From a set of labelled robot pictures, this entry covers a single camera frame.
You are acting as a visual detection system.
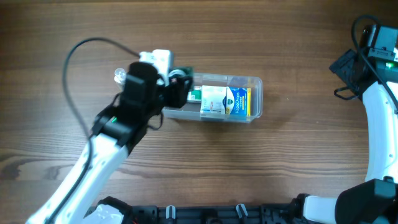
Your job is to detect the white green medicine box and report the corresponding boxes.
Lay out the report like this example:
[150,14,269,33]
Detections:
[187,86,202,103]

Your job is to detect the green round floss pack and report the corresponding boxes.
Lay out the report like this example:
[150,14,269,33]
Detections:
[168,67,194,80]

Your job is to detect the white blue medicine box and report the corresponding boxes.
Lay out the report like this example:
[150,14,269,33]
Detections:
[200,85,226,114]

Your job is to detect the clear plastic container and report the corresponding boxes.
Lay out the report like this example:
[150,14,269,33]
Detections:
[164,73,263,123]

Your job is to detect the white plastic bottle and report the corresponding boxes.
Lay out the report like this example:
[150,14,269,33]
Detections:
[114,68,126,90]

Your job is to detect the blue yellow VapoDrops box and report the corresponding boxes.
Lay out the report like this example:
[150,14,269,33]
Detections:
[224,86,251,116]

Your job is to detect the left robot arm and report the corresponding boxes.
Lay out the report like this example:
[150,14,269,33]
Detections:
[27,62,193,223]

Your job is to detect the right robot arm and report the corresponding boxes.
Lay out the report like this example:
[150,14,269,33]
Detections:
[299,24,397,223]

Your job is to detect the right black cable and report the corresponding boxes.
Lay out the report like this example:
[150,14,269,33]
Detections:
[333,14,398,114]

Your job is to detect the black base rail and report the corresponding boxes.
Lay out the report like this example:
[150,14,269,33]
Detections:
[86,195,312,224]

